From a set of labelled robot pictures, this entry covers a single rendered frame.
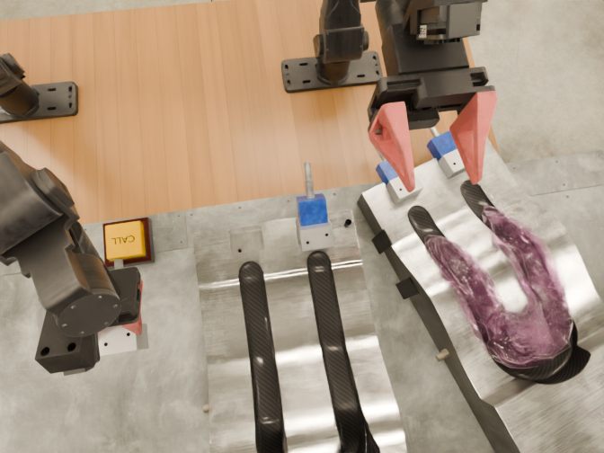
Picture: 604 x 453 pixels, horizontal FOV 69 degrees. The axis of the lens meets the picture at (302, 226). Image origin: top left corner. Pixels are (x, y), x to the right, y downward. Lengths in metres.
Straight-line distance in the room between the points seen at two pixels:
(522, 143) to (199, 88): 1.40
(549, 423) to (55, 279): 0.66
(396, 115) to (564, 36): 1.97
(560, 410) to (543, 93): 1.57
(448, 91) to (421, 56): 0.04
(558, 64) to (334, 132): 1.52
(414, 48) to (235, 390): 0.50
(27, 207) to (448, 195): 0.63
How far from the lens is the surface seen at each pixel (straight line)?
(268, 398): 0.67
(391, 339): 0.80
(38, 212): 0.46
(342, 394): 0.67
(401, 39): 0.44
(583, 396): 0.80
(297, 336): 0.69
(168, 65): 0.97
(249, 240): 0.73
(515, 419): 0.75
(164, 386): 0.80
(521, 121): 2.03
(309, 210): 0.66
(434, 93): 0.43
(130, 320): 0.58
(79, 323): 0.47
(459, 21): 0.39
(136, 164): 0.89
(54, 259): 0.46
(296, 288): 0.69
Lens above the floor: 1.57
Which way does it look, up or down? 75 degrees down
